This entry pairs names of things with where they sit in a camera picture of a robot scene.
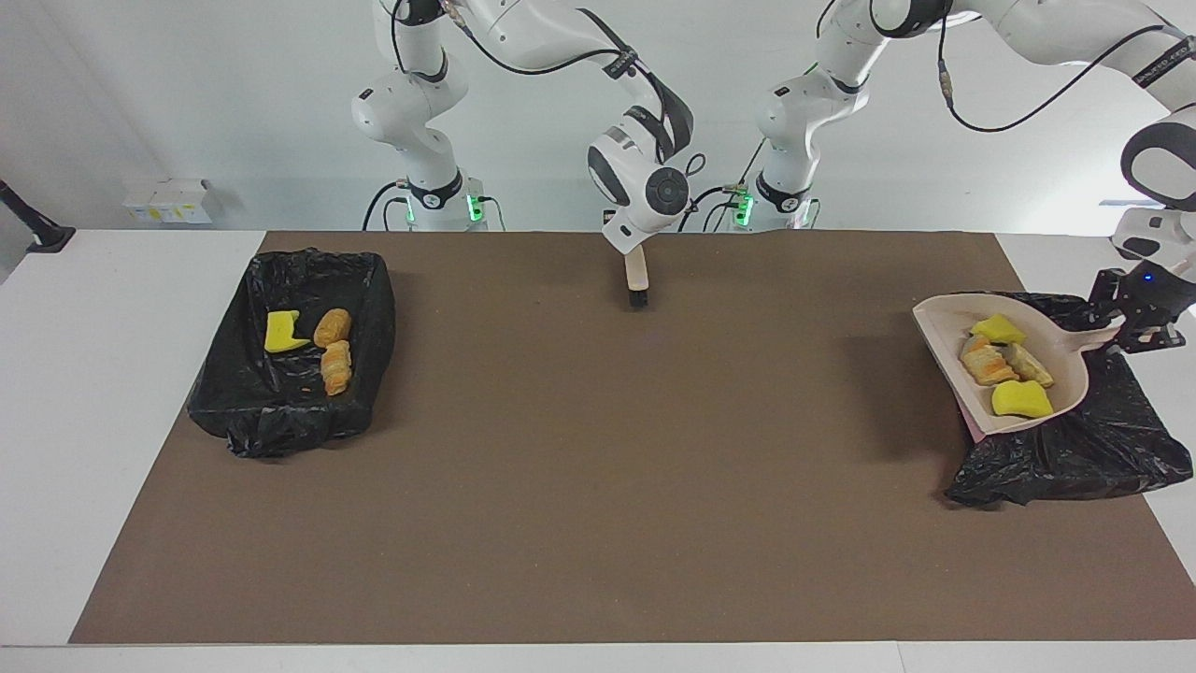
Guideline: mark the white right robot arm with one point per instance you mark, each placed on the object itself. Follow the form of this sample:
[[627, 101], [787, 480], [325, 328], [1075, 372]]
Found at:
[[523, 28]]

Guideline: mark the pale dumpling toy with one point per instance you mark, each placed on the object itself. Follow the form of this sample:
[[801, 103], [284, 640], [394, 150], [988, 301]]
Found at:
[[1030, 365]]

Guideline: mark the small yellow sponge piece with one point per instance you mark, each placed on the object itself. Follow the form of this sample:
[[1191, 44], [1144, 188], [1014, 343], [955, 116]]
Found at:
[[998, 329]]

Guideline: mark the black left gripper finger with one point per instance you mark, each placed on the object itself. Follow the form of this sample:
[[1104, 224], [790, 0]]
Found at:
[[1154, 338], [1101, 294]]

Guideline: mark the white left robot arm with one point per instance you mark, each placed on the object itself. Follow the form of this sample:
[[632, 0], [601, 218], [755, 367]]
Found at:
[[1046, 28]]

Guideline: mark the black bag lined bin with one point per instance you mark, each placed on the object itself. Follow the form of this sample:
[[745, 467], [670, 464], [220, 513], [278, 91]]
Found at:
[[299, 411]]

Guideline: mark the brown table mat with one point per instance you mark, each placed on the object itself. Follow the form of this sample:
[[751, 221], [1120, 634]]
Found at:
[[561, 561]]

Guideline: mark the ridged pastry piece toy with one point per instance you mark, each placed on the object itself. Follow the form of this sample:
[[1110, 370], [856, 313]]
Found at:
[[336, 367]]

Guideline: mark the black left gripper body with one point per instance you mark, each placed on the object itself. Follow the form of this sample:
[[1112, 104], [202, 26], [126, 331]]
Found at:
[[1154, 294]]

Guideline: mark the brown bread roll toy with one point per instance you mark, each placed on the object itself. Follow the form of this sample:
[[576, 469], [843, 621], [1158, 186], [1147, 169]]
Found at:
[[333, 328]]

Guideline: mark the striped croissant toy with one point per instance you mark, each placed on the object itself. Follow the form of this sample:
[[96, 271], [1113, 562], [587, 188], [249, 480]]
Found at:
[[986, 362]]

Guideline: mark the black bag over pink bin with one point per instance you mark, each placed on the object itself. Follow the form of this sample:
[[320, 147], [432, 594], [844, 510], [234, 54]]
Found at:
[[1074, 458]]

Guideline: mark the black camera stand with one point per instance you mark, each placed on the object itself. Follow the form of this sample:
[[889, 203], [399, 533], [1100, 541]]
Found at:
[[42, 236]]

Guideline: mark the white wall power box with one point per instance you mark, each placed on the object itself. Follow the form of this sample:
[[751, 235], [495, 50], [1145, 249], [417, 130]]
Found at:
[[168, 200]]

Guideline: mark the notched yellow sponge piece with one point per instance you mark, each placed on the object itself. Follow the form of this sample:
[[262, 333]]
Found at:
[[280, 335]]

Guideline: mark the beige plastic dustpan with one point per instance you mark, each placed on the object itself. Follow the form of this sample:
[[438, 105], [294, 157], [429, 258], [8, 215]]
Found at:
[[944, 327]]

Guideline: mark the beige hand brush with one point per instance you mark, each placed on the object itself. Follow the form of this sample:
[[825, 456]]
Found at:
[[638, 276]]

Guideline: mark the large yellow sponge piece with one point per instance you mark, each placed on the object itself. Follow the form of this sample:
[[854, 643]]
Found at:
[[1020, 399]]

